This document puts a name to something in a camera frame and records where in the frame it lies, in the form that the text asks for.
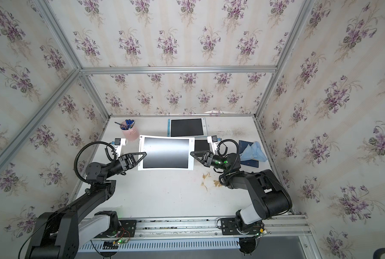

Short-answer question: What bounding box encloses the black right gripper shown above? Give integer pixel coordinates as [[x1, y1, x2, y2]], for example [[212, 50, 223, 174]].
[[192, 151, 230, 173]]

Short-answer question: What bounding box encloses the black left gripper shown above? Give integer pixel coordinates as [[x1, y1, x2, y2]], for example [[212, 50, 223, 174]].
[[103, 156, 146, 182]]

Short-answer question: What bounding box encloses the white framed tablet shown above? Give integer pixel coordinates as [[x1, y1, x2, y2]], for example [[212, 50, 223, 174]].
[[138, 135, 195, 171], [194, 139, 211, 152]]

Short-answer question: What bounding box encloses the blue framed drawing tablet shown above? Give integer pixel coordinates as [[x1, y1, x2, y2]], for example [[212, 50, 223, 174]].
[[167, 118, 208, 137]]

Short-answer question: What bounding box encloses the light blue microfiber cloth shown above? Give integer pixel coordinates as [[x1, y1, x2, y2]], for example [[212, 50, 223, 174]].
[[239, 140, 268, 163]]

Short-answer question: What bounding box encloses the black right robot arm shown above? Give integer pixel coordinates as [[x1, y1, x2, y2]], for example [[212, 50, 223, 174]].
[[190, 139, 293, 236]]

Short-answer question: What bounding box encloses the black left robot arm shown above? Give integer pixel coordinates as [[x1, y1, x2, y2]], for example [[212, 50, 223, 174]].
[[21, 141, 147, 259]]

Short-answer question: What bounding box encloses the pink pen cup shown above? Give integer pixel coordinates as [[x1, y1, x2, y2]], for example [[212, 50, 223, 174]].
[[121, 126, 140, 142]]

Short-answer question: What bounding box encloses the dark blue book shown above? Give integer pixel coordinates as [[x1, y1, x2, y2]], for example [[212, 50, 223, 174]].
[[239, 140, 259, 168]]

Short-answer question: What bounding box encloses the small green circuit board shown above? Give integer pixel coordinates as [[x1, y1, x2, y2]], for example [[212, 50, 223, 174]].
[[101, 238, 130, 250]]

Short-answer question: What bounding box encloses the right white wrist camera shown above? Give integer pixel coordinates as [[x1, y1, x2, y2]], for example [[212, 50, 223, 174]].
[[207, 136, 220, 154]]

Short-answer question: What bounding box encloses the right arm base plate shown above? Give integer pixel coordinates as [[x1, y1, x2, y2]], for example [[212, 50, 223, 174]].
[[216, 218, 264, 235]]

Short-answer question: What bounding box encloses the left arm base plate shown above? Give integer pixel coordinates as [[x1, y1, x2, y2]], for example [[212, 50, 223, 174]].
[[99, 220, 137, 239]]

